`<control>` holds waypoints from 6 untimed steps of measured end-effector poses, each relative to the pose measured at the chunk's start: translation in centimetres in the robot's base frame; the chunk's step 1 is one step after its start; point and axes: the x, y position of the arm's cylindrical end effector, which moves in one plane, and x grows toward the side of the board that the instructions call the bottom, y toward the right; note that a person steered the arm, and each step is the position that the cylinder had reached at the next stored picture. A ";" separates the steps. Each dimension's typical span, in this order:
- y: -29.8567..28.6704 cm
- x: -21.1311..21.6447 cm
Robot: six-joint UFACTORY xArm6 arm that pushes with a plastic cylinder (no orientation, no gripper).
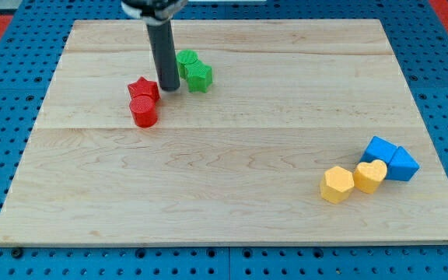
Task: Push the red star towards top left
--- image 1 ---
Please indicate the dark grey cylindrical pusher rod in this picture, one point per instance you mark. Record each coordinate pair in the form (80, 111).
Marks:
(164, 56)

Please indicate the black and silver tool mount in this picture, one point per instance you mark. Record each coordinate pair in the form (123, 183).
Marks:
(152, 12)

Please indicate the red star block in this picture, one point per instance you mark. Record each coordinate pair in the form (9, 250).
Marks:
(144, 87)

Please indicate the green star block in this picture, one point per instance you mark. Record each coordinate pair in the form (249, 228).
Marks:
(198, 76)

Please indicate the green cylinder block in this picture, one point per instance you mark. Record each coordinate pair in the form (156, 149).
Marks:
(184, 58)

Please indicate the red cylinder block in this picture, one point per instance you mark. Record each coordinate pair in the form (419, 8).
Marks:
(143, 111)

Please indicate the light wooden board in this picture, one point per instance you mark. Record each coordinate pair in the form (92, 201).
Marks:
(238, 166)

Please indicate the yellow hexagon block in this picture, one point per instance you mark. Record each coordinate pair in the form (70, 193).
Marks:
(336, 185)

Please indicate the blue cube block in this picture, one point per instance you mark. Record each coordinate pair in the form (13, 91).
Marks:
(378, 148)

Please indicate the yellow heart block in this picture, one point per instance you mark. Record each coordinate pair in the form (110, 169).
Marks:
(369, 176)

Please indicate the blue triangle block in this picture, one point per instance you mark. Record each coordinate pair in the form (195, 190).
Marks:
(402, 166)

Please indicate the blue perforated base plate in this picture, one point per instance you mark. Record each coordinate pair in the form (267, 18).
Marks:
(29, 53)

